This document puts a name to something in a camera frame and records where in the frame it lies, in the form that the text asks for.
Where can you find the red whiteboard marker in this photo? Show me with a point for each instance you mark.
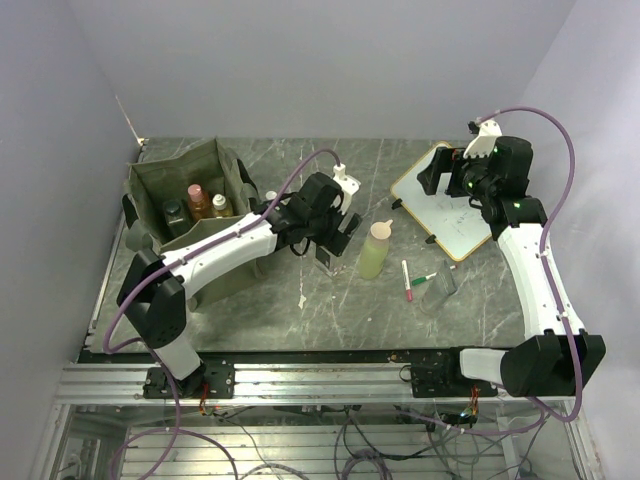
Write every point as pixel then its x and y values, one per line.
pixel 406 280

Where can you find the aluminium mounting rail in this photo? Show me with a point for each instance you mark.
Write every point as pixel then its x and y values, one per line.
pixel 400 376

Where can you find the amber liquid clear bottle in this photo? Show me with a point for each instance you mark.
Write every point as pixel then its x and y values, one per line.
pixel 221 207

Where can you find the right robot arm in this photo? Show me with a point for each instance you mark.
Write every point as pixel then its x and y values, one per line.
pixel 558 356

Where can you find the short clear square bottle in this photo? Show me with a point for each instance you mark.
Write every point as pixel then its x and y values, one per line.
pixel 328 263

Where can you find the green whiteboard marker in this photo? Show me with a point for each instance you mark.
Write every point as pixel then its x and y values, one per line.
pixel 422 279

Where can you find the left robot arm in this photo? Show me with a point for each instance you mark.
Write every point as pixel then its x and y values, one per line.
pixel 157 288

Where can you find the clear plastic cup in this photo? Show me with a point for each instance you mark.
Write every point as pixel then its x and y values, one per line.
pixel 440 288

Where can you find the green bottle peach cap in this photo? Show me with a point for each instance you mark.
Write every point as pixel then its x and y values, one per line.
pixel 375 249

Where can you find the yellow-framed whiteboard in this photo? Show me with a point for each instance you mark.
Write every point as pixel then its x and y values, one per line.
pixel 458 229

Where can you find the olive canvas bag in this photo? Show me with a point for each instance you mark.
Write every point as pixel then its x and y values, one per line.
pixel 216 168

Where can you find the orange bottle pink cap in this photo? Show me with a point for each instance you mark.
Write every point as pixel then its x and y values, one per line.
pixel 199 202

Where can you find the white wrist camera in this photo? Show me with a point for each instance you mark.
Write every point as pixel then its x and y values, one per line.
pixel 485 135
pixel 348 184

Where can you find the tall clear square bottle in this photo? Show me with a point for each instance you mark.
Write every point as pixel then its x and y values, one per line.
pixel 177 217

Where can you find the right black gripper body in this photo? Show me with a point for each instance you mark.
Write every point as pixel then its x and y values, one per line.
pixel 469 177

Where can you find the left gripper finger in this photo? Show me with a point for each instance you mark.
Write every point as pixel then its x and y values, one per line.
pixel 352 225
pixel 336 244

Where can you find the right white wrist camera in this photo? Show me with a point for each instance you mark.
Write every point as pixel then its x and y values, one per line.
pixel 485 135

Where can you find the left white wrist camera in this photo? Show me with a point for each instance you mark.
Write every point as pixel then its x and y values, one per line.
pixel 348 184

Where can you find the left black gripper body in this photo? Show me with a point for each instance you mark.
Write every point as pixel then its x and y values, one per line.
pixel 321 224

